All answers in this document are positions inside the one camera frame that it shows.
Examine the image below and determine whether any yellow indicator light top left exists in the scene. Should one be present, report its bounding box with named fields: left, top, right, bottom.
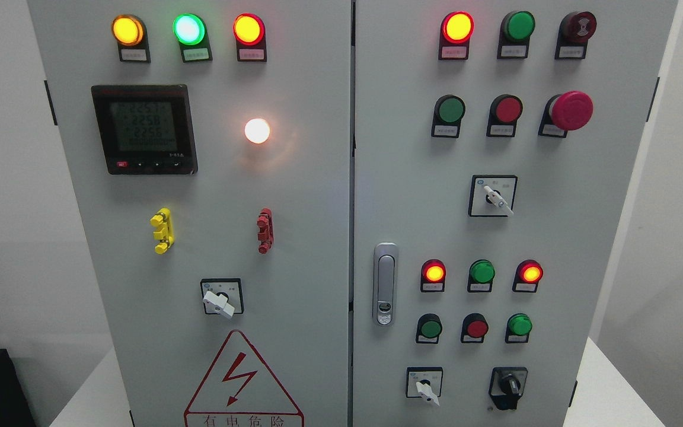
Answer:
left=111, top=14, right=150, bottom=63

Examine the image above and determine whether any yellow terminal connector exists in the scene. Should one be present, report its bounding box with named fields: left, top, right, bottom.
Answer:
left=149, top=206, right=174, bottom=254

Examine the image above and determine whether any grey cabinet door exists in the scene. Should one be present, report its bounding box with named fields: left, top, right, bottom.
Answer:
left=28, top=1, right=352, bottom=426
left=350, top=1, right=678, bottom=426

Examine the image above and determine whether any green indicator lower middle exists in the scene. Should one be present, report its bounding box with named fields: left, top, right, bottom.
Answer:
left=467, top=259, right=496, bottom=294

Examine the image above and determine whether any green push button lower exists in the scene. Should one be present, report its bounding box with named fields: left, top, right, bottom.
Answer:
left=415, top=313, right=443, bottom=344

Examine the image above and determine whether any red indicator lower right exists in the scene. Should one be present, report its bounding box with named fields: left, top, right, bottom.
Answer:
left=512, top=259, right=543, bottom=294

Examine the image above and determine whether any green push button upper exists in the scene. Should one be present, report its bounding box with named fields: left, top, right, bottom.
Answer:
left=431, top=94, right=465, bottom=139

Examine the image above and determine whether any red lit indicator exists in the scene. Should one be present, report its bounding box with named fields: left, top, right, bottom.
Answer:
left=438, top=11, right=475, bottom=60
left=420, top=259, right=446, bottom=294

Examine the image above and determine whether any red lightning warning sticker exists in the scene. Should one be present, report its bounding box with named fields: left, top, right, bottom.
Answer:
left=184, top=330, right=305, bottom=426

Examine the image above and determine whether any red lit indicator lower left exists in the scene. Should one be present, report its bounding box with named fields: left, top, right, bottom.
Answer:
left=420, top=259, right=446, bottom=294

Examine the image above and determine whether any red emergency stop mushroom button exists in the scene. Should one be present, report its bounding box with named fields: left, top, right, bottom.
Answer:
left=538, top=90, right=593, bottom=138

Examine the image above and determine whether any white glowing indicator light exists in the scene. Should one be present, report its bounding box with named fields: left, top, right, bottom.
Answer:
left=244, top=118, right=271, bottom=144

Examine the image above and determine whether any black digital power meter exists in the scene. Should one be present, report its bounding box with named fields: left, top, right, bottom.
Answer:
left=91, top=84, right=197, bottom=175

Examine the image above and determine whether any green indicator top right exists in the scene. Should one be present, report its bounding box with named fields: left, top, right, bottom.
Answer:
left=497, top=11, right=536, bottom=59

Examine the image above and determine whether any red lit indicator top right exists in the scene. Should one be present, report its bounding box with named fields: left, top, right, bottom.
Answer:
left=438, top=11, right=475, bottom=60

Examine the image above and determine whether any red push button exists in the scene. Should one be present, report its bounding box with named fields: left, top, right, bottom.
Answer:
left=460, top=313, right=489, bottom=343
left=486, top=94, right=523, bottom=138

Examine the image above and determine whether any dark red buzzer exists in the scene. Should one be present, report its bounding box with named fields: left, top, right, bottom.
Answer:
left=555, top=11, right=597, bottom=60

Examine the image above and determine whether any left grey cabinet door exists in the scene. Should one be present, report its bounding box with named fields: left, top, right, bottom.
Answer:
left=28, top=1, right=352, bottom=426

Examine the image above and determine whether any green lit indicator light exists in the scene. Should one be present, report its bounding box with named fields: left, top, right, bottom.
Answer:
left=173, top=13, right=212, bottom=63

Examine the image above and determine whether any red push button lower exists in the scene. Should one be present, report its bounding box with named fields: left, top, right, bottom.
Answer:
left=460, top=313, right=489, bottom=343

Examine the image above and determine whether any silver door handle lock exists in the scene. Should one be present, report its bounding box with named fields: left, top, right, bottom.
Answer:
left=372, top=241, right=399, bottom=326

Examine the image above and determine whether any right grey cabinet door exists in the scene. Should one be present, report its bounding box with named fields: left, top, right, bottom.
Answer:
left=350, top=1, right=678, bottom=426

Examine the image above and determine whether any black knob selector switch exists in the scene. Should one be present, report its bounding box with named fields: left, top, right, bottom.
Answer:
left=488, top=367, right=528, bottom=410

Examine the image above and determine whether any green push button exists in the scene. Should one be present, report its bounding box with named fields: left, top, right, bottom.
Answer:
left=431, top=94, right=465, bottom=139
left=415, top=313, right=443, bottom=344

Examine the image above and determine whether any green illuminated button lower right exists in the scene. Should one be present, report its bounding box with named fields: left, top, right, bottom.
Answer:
left=505, top=313, right=533, bottom=344

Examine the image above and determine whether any left white selector switch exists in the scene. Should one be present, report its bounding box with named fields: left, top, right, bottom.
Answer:
left=200, top=278, right=244, bottom=319

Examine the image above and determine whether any red terminal connector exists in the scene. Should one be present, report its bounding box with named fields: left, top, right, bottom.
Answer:
left=256, top=208, right=274, bottom=254

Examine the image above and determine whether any red ringed indicator light left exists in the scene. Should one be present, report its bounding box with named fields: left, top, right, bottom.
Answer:
left=232, top=13, right=267, bottom=62

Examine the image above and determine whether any upper right white selector switch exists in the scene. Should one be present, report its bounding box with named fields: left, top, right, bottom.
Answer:
left=467, top=175, right=518, bottom=217

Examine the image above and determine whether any lower white selector switch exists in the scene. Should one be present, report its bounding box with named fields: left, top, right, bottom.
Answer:
left=406, top=367, right=443, bottom=406

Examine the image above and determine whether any white selector switch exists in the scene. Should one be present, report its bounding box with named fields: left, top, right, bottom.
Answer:
left=467, top=175, right=518, bottom=217
left=406, top=367, right=443, bottom=406
left=200, top=278, right=244, bottom=319

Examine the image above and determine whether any red push button upper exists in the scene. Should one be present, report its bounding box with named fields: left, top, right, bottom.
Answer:
left=486, top=94, right=523, bottom=138

